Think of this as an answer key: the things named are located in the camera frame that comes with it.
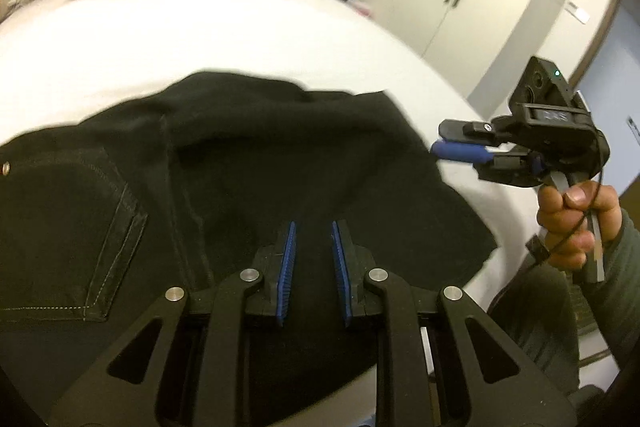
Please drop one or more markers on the bed with white sheet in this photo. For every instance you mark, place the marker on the bed with white sheet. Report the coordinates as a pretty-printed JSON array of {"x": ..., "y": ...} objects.
[{"x": 64, "y": 61}]

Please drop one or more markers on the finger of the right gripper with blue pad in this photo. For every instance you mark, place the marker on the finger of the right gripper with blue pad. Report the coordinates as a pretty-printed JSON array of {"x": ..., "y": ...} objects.
[
  {"x": 467, "y": 132},
  {"x": 462, "y": 152}
]

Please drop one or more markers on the person's dark trouser leg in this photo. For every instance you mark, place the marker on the person's dark trouser leg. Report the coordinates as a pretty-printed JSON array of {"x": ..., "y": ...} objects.
[{"x": 535, "y": 310}]

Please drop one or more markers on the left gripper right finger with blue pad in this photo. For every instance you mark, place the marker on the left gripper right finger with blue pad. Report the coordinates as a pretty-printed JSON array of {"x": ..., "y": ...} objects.
[{"x": 441, "y": 360}]

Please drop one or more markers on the person's right hand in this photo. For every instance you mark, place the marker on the person's right hand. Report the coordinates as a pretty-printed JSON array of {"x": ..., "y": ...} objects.
[{"x": 562, "y": 216}]

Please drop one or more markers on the white striped bucket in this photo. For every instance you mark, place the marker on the white striped bucket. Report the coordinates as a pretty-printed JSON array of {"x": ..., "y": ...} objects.
[{"x": 362, "y": 8}]

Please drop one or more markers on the black jeans pants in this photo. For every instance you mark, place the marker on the black jeans pants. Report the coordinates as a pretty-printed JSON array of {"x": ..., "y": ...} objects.
[{"x": 181, "y": 189}]

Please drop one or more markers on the person's right forearm grey sleeve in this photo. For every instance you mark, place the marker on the person's right forearm grey sleeve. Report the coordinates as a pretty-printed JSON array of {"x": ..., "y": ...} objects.
[{"x": 614, "y": 303}]

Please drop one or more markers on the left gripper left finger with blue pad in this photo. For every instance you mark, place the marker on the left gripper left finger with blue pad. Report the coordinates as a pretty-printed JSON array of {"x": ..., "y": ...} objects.
[{"x": 122, "y": 386}]

